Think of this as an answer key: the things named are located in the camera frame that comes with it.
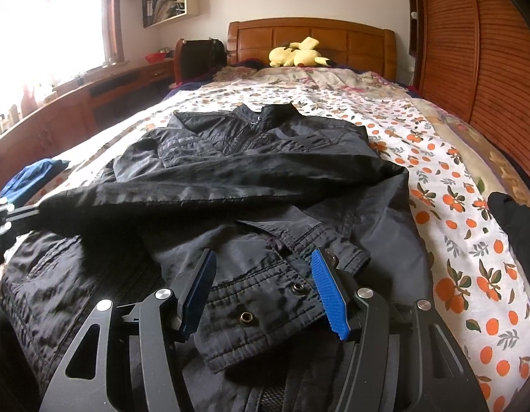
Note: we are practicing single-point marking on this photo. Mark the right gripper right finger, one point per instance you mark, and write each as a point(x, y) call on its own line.
point(398, 361)

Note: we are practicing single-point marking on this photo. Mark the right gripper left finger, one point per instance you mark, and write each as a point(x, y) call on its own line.
point(126, 354)

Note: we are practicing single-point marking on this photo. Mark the black jacket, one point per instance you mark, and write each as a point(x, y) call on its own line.
point(262, 189)

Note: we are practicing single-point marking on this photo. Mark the blue folded garment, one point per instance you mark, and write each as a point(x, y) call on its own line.
point(31, 179)

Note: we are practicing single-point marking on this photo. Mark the wooden desk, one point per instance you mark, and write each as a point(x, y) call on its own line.
point(81, 113)

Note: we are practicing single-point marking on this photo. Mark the orange-print white bedsheet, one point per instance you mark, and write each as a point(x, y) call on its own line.
point(481, 288)

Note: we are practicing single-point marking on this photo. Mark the black garment at right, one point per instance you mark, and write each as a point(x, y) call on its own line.
point(514, 219)

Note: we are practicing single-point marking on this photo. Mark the window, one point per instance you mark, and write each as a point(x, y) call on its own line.
point(45, 43)

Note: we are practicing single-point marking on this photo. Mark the floral beige quilt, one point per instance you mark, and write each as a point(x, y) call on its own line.
point(489, 168)

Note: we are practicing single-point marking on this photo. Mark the red bowl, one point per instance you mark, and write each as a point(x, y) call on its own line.
point(156, 57)

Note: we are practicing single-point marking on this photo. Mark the dark chair with bag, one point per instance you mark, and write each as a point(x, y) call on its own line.
point(195, 58)

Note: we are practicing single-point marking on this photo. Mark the yellow plush toy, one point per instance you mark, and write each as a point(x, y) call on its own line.
point(299, 54)

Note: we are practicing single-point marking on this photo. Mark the wooden louvred wardrobe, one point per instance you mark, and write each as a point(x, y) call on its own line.
point(473, 60)

